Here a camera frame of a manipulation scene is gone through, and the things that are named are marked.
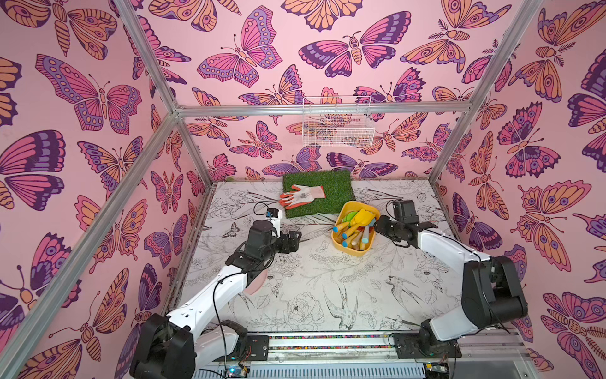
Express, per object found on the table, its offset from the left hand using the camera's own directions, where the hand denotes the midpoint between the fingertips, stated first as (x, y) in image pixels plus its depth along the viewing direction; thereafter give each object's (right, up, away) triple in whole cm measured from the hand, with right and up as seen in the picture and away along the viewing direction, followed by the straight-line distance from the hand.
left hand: (294, 231), depth 83 cm
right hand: (+30, +1, +10) cm, 32 cm away
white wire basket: (+17, +43, +12) cm, 48 cm away
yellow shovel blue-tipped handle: (+28, +3, +18) cm, 34 cm away
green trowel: (+23, +4, +20) cm, 30 cm away
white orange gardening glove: (+3, +13, +27) cm, 30 cm away
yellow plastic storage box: (+25, -5, +7) cm, 27 cm away
